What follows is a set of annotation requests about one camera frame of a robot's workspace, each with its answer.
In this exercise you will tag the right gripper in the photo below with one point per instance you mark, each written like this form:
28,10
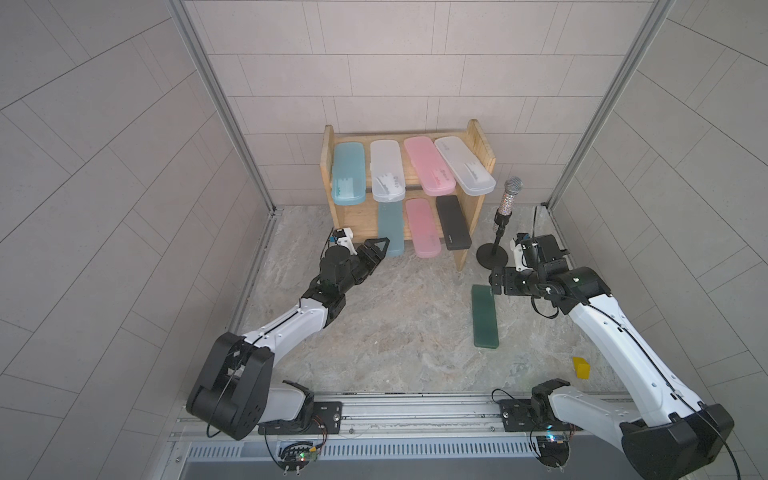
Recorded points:
507,281

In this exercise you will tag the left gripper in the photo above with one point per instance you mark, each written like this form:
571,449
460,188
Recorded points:
370,266

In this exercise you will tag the blue-grey pencil case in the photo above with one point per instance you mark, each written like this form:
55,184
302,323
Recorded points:
390,223

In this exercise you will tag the pink pencil case shelf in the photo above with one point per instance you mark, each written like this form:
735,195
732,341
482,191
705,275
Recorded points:
424,234
435,177

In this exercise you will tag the dark green pencil case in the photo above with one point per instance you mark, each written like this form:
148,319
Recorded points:
484,319

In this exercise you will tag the black pencil case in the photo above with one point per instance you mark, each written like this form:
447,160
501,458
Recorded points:
453,223

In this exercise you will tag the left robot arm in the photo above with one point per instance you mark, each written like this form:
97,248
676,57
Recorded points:
234,392

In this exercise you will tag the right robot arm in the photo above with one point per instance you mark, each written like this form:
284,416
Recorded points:
669,432

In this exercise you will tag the white translucent pencil case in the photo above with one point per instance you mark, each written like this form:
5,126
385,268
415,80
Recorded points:
387,175

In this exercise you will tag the wooden two-tier shelf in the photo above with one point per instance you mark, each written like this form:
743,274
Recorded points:
362,218

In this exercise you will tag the light teal pencil case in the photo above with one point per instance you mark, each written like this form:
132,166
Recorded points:
348,174

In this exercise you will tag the pink pencil case top shelf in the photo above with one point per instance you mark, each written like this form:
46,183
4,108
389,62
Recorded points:
435,177

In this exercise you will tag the frosted white pencil case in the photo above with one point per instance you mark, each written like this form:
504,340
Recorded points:
472,176

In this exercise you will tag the glitter microphone on stand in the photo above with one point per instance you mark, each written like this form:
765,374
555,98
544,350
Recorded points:
492,255

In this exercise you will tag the yellow block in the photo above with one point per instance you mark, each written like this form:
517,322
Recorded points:
582,368

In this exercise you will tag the right circuit board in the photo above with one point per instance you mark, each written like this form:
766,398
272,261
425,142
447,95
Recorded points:
553,451

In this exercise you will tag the circuit board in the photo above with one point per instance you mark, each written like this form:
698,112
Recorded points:
553,451
295,457

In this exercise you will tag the left circuit board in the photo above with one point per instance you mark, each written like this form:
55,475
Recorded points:
295,457

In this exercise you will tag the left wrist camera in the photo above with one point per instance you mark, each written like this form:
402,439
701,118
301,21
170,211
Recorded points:
343,237

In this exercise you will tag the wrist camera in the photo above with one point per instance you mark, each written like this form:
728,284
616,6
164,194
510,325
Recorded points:
343,237
518,250

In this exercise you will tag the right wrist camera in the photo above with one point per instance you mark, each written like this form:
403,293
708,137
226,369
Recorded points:
518,250

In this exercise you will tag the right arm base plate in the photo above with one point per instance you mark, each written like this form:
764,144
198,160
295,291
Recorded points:
519,416

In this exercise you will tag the aluminium mounting rail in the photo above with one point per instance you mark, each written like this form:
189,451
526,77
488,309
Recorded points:
368,416

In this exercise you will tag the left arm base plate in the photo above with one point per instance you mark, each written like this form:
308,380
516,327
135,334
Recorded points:
320,417

